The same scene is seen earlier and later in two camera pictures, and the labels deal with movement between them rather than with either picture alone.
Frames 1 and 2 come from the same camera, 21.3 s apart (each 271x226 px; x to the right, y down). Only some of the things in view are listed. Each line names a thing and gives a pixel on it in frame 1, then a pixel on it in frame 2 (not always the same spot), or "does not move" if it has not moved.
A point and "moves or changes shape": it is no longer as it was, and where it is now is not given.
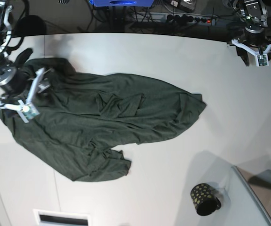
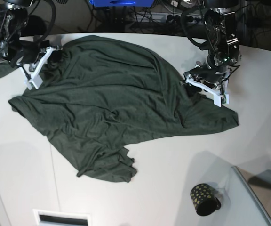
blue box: [123, 3] does not move
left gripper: [21, 90] -> [31, 55]
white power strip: [156, 17] does not move
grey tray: [246, 208] does not move
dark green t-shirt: [85, 122] moves or changes shape
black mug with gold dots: [205, 201] does not move
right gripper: [256, 41] -> [214, 78]
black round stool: [29, 25] does not move
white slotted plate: [51, 217] does not move
